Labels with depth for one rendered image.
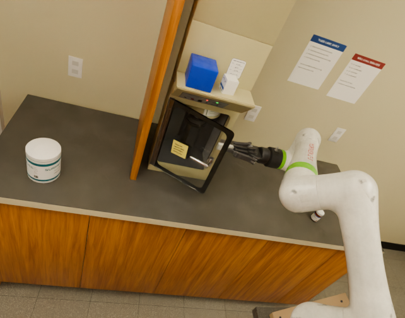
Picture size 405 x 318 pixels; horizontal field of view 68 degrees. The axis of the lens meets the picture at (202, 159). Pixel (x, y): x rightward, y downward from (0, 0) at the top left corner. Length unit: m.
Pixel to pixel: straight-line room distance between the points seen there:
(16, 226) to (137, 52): 1.01
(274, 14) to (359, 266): 0.86
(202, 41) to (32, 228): 1.12
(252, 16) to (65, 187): 1.02
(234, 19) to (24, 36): 1.07
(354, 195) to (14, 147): 1.40
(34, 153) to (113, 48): 0.67
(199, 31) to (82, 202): 0.84
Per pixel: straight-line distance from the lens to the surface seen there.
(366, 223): 0.97
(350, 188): 0.96
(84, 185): 1.45
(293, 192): 0.98
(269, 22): 1.20
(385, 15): 1.90
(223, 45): 1.20
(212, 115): 1.38
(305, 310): 1.07
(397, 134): 2.47
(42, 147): 1.39
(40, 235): 1.66
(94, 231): 1.56
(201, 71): 1.12
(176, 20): 1.06
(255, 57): 1.24
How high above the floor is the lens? 2.05
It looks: 40 degrees down
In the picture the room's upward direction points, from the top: 25 degrees clockwise
